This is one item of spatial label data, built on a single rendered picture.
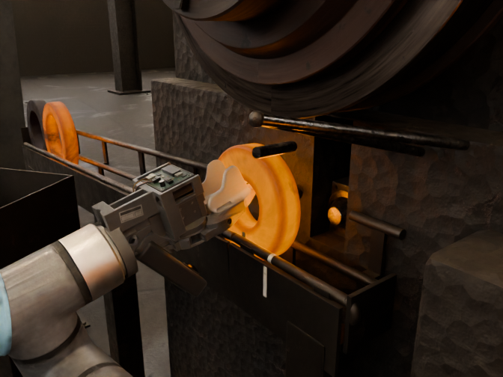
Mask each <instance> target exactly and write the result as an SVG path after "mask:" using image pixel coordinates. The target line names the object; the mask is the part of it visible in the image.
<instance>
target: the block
mask: <svg viewBox="0 0 503 377"><path fill-rule="evenodd" d="M410 377H503V233H500V232H497V231H494V230H479V231H477V232H475V233H473V234H471V235H469V236H467V237H465V238H463V239H461V240H459V241H457V242H455V243H453V244H451V245H449V246H447V247H445V248H443V249H441V250H439V251H437V252H435V253H433V254H432V255H431V256H430V258H429V260H428V261H427V263H426V266H425V269H424V279H423V285H422V291H421V302H420V307H419V314H418V324H417V330H416V335H415V346H414V352H413V358H412V369H411V374H410Z"/></svg>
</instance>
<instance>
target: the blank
mask: <svg viewBox="0 0 503 377"><path fill-rule="evenodd" d="M259 146H264V145H263V144H257V143H252V144H242V145H236V146H233V147H230V148H228V149H227V150H226V151H225V152H224V153H223V154H222V155H221V156H220V157H219V159H218V160H219V161H221V162H222V163H223V165H224V166H225V168H228V167H230V166H232V165H234V166H236V167H237V168H238V169H239V171H240V173H241V174H242V176H243V179H244V180H245V181H246V182H248V183H249V184H250V185H251V187H252V188H253V189H254V191H255V193H256V195H257V199H258V203H259V217H258V220H257V221H256V220H255V219H254V217H253V216H252V214H251V213H250V211H249V208H248V207H246V211H245V212H244V213H243V214H242V216H241V217H240V218H239V219H238V220H237V221H236V223H235V224H234V225H233V226H231V227H230V228H229V229H228V230H230V231H233V232H235V233H237V234H239V235H241V236H243V237H245V238H246V239H248V240H250V241H252V242H253V243H255V244H257V245H259V246H261V247H262V248H265V249H266V250H268V251H270V252H272V253H273V254H276V255H281V254H283V253H284V252H285V251H286V250H287V249H288V248H289V247H290V246H291V245H292V244H293V242H294V240H295V238H296V235H297V233H298V230H299V223H300V215H301V208H300V199H299V193H298V189H297V186H296V182H295V179H294V178H293V175H292V173H291V171H290V169H289V167H288V166H287V164H286V162H285V161H284V160H283V158H281V157H280V155H276V156H269V157H265V158H261V159H255V158H254V157H253V155H252V150H253V148H255V147H259Z"/></svg>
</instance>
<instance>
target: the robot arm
mask: <svg viewBox="0 0 503 377"><path fill-rule="evenodd" d="M132 181H133V186H132V191H133V193H132V194H129V195H127V196H126V197H123V198H121V199H120V200H117V201H115V202H114V203H111V204H109V205H108V204H106V203H105V202H103V201H101V202H99V203H97V204H95V205H93V206H92V210H93V211H94V214H95V216H96V218H97V222H96V223H95V225H93V224H88V225H86V226H85V227H83V228H81V229H79V230H77V231H75V232H73V233H71V234H69V235H67V236H65V237H64V238H62V239H59V240H58V241H56V242H53V243H52V244H50V245H47V246H46V247H44V248H41V249H40V250H38V251H35V252H34V253H32V254H29V255H28V256H26V257H24V258H22V259H21V260H18V261H16V262H15V263H12V264H10V265H9V266H6V267H4V268H3V269H0V356H5V355H9V356H10V357H11V359H12V360H13V362H14V363H15V364H16V366H17V368H18V370H19V371H20V372H21V374H22V376H23V377H133V376H131V375H130V374H129V373H128V372H127V371H126V370H125V369H124V368H123V367H122V366H120V365H119V364H118V363H117V362H116V361H114V360H113V359H112V358H110V357H109V356H108V355H107V354H106V353H105V352H104V351H103V350H102V349H100V348H99V347H98V346H96V345H95V344H94V343H93V341H92V340H91V338H90V337H89V336H88V333H87V331H86V330H85V327H84V325H83V324H82V321H81V319H80V318H79V315H78V313H77V312H76V311H77V310H79V309H80V308H82V307H84V306H85V305H87V304H89V303H91V302H92V301H94V300H96V299H98V298H99V297H101V296H102V295H105V294H106V293H107V292H109V291H111V290H113V289H114V288H115V287H117V286H119V285H121V284H122V283H123V282H124V278H128V277H130V276H132V275H134V274H135V273H136V272H138V264H137V261H136V260H138V261H140V262H141V263H143V264H145V265H146V266H147V267H149V268H151V269H152V270H154V271H155V272H157V273H158V274H160V275H161V276H163V277H164V278H166V279H168V280H169V281H170V282H171V284H172V286H173V287H174V288H175V289H177V290H179V291H181V292H188V293H189V294H191V295H193V296H194V297H198V296H199V295H200V294H201V292H202V290H203V289H204V288H205V286H206V285H207V282H206V281H205V280H204V279H203V278H202V277H201V276H200V275H199V273H198V270H197V269H196V267H195V266H194V265H192V264H191V263H182V262H180V261H179V260H178V259H176V258H175V257H173V256H172V255H170V254H169V253H168V252H170V253H173V252H174V251H179V250H186V249H189V248H192V247H194V246H196V245H199V244H201V243H202V242H204V241H205V242H207V241H208V240H209V239H211V238H213V237H214V236H217V235H219V234H220V233H223V232H225V231H226V230H227V229H229V228H230V227H231V226H233V225H234V224H235V223H236V221H237V220H238V219H239V218H240V217H241V216H242V214H243V213H244V212H245V211H246V207H247V206H248V205H249V204H250V203H251V201H252V199H253V198H254V196H255V194H256V193H255V191H254V189H253V188H252V186H251V185H250V184H249V183H248V182H246V181H245V180H244V179H243V176H242V174H241V173H240V171H239V169H238V168H237V167H236V166H234V165H232V166H230V167H228V168H225V166H224V165H223V163H222V162H221V161H219V160H213V161H212V162H210V163H209V164H208V166H207V173H206V178H205V181H203V182H202V183H201V178H200V176H199V175H198V174H197V175H195V174H193V173H190V172H188V171H185V170H183V169H182V168H179V167H177V166H175V165H171V163H170V162H168V163H166V164H164V165H161V166H159V167H158V168H155V169H153V170H152V171H149V172H147V173H146V174H143V175H141V176H140V177H136V178H135V179H133V180H132ZM134 186H135V191H134ZM207 214H209V215H207ZM152 241H153V242H155V243H156V244H157V245H156V244H155V243H153V242H152ZM158 245H159V246H158ZM160 246H161V247H162V248H164V249H165V250H167V251H168V252H166V251H165V250H163V249H162V248H160Z"/></svg>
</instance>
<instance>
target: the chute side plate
mask: <svg viewBox="0 0 503 377"><path fill-rule="evenodd" d="M22 151H23V155H24V160H25V168H26V170H27V171H28V166H30V167H31V168H32V169H33V170H34V171H39V172H47V173H54V174H68V175H73V176H74V181H75V187H76V199H77V204H78V205H79V206H81V207H82V208H84V209H86V210H87V211H89V212H90V213H92V214H94V211H93V210H92V206H93V203H94V204H97V203H99V202H101V201H103V202H105V203H106V204H108V205H109V204H111V203H114V202H115V201H117V200H120V199H121V198H123V197H126V196H127V195H128V194H127V193H125V192H123V191H120V190H118V189H116V188H114V187H111V186H109V185H107V184H105V183H102V182H100V181H99V180H96V179H94V178H93V177H90V176H88V175H86V174H84V173H81V172H79V171H77V170H75V169H73V168H70V167H68V166H66V165H64V164H62V163H60V162H57V161H55V160H54V159H51V158H49V157H47V156H45V155H43V154H41V153H38V152H36V151H34V150H32V149H29V148H27V147H25V146H22ZM152 242H153V241H152ZM153 243H155V242H153ZM155 244H156V243H155ZM156 245H157V244H156ZM158 246H159V245H158ZM160 248H162V247H161V246H160ZM162 249H163V250H165V249H164V248H162ZM165 251H166V252H168V251H167V250H165ZM168 253H169V254H170V255H172V256H173V257H175V258H176V259H178V260H179V261H180V262H182V263H191V264H192V265H194V266H195V267H196V269H197V270H198V273H199V275H200V276H201V277H202V278H203V279H204V280H205V281H206V282H207V286H208V287H209V288H211V289H213V290H214V291H216V292H217V293H219V294H220V295H223V296H224V297H226V298H227V299H228V300H230V301H232V302H233V303H235V305H237V306H238V307H240V308H241V309H242V310H244V311H245V312H247V314H249V315H250V316H252V317H253V318H254V319H256V320H257V321H259V323H261V324H262V325H264V326H265V327H266V328H268V329H269V330H270V331H272V332H273V333H274V334H276V335H277V336H279V337H280V338H281V339H282V340H284V341H285V342H287V321H289V322H291V323H293V324H294V325H295V326H296V327H298V328H300V329H301V330H303V331H304V332H305V333H306V334H308V335H310V336H311V337H313V338H314V339H315V340H317V341H318V342H320V343H322V344H323V345H324V346H325V358H324V371H326V372H327V373H328V374H330V375H331V376H332V377H337V376H338V365H339V354H340V344H341V324H342V313H343V308H342V306H340V305H338V304H336V303H334V302H333V301H331V300H329V299H328V298H326V297H324V296H322V295H321V294H319V293H318V292H315V291H313V289H311V288H309V287H307V286H306V285H304V284H303V283H300V282H298V281H297V280H295V279H294V278H292V277H291V276H289V275H286V274H285V273H283V272H282V271H280V270H278V269H277V268H275V267H273V266H271V265H270V264H268V263H266V262H264V261H263V260H261V259H260V258H258V257H256V256H255V255H253V254H250V253H249V252H248V251H245V250H244V249H242V248H241V247H239V246H237V245H235V244H234V243H233V242H232V243H230V241H228V240H227V239H223V238H222V237H220V236H214V237H213V238H211V239H209V240H208V241H207V242H205V241H204V242H202V243H201V244H199V245H196V246H194V247H192V248H189V249H186V250H179V251H174V252H173V253H170V252H168ZM263 266H265V267H267V281H266V297H265V296H263Z"/></svg>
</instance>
